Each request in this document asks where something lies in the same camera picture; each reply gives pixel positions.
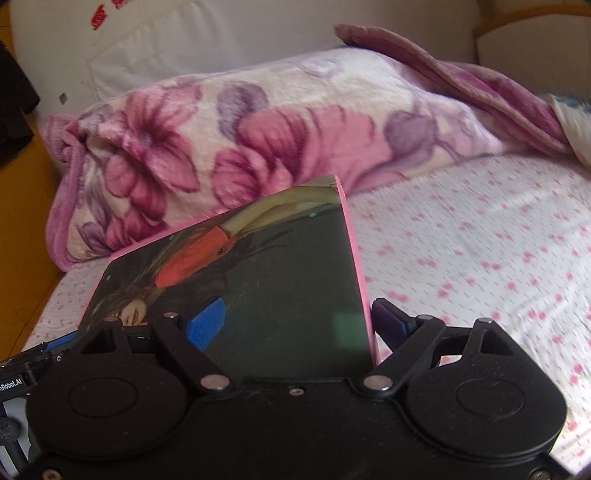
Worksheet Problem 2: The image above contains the cherry print bed sheet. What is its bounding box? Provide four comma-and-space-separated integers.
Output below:
27, 155, 590, 479

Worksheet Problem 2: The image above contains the floral pink fleece blanket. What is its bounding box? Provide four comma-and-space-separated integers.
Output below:
41, 25, 572, 270

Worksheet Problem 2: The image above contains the white pillow with print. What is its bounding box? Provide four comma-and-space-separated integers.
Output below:
542, 93, 591, 170

